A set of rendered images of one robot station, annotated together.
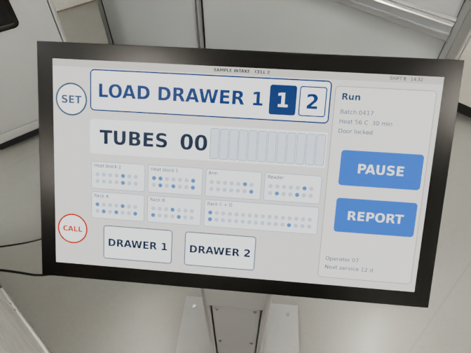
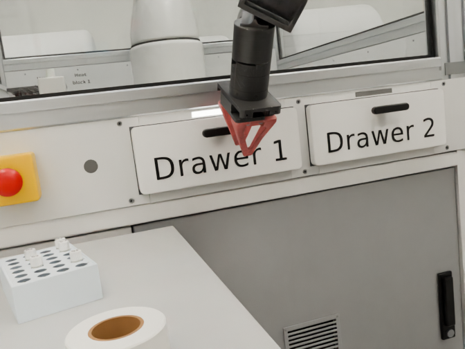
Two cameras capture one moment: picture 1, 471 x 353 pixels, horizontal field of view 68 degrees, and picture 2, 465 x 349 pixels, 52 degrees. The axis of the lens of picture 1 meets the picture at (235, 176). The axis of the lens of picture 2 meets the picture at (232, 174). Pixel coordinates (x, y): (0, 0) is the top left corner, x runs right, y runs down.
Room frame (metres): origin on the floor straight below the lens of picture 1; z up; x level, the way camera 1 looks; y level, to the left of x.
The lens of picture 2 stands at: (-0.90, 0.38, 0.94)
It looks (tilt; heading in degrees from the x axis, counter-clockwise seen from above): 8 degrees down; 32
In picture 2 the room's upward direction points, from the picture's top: 7 degrees counter-clockwise
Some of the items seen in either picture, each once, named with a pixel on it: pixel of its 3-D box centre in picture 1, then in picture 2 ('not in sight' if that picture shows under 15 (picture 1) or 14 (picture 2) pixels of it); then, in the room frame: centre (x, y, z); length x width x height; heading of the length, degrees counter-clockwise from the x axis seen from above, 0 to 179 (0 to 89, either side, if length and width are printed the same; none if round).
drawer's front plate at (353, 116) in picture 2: not in sight; (379, 125); (0.02, 0.62, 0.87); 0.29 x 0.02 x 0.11; 139
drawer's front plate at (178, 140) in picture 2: not in sight; (220, 149); (-0.22, 0.83, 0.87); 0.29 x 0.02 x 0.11; 139
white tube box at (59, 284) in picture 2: not in sight; (47, 278); (-0.58, 0.84, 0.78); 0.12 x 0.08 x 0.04; 63
